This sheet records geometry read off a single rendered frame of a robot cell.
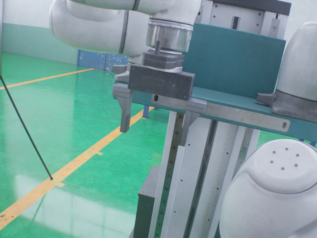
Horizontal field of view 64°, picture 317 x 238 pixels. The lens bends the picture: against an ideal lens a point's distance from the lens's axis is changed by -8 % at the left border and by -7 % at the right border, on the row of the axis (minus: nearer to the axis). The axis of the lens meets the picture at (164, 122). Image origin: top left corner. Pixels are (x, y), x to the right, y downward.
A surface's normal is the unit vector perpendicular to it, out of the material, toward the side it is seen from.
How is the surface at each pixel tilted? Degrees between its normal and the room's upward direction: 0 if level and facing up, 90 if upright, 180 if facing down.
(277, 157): 30
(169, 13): 101
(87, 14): 96
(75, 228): 0
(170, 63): 90
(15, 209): 0
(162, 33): 90
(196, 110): 90
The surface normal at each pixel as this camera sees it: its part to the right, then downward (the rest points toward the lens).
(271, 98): -0.32, 0.25
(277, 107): -0.03, -0.91
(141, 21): 0.15, 0.18
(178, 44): 0.38, 0.35
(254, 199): -0.84, 0.04
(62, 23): -0.18, 0.46
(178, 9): 0.09, 0.62
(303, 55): -0.67, 0.07
